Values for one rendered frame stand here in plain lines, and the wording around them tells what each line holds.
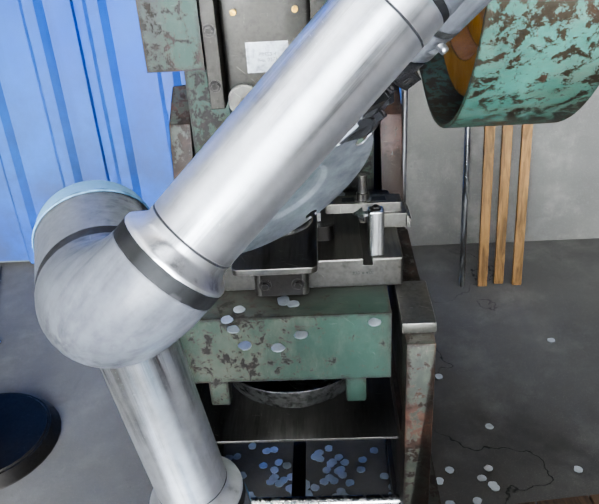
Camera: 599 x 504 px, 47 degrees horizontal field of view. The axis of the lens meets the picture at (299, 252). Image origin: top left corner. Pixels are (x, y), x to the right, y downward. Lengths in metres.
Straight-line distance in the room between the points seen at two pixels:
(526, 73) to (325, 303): 0.54
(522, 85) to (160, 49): 0.56
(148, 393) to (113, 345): 0.19
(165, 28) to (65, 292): 0.69
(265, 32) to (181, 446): 0.70
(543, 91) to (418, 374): 0.52
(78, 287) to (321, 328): 0.76
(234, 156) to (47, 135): 2.22
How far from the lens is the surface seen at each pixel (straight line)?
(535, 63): 0.99
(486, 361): 2.19
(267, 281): 1.27
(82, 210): 0.64
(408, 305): 1.26
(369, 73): 0.50
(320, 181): 1.03
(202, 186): 0.50
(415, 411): 1.30
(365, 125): 0.83
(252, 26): 1.20
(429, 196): 2.69
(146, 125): 2.58
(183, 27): 1.17
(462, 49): 1.33
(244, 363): 1.30
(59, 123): 2.64
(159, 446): 0.78
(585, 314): 2.47
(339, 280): 1.30
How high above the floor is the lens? 1.35
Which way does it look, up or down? 29 degrees down
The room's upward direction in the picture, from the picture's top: 4 degrees counter-clockwise
